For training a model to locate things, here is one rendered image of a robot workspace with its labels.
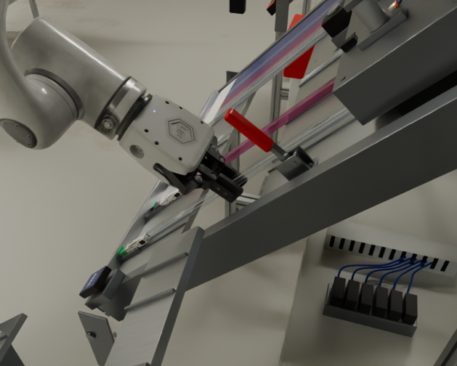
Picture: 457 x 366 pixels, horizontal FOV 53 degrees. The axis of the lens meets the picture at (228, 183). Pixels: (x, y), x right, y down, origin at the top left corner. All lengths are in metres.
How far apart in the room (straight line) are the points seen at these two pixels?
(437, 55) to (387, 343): 0.59
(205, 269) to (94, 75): 0.28
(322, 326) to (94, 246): 1.17
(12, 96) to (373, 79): 0.36
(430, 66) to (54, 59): 0.41
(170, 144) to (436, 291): 0.63
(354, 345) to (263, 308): 0.78
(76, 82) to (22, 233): 1.47
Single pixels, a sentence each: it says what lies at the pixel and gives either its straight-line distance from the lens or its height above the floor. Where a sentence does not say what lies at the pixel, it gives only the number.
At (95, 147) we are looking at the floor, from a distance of 2.34.
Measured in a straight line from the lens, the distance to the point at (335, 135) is 0.53.
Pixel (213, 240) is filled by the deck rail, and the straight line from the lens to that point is 0.56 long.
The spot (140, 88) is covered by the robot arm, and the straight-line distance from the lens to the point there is 0.60.
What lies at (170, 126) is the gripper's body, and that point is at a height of 1.03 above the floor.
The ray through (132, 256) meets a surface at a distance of 0.82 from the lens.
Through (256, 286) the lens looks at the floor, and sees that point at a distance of 1.68.
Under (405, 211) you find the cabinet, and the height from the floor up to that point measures 0.62.
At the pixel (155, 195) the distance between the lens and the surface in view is 0.94.
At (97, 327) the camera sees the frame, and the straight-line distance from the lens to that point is 0.77.
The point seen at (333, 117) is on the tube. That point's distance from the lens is 0.53.
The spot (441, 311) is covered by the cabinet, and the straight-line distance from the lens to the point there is 0.98.
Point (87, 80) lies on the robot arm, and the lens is 0.59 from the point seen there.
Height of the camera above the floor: 1.37
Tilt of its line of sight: 42 degrees down
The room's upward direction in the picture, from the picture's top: straight up
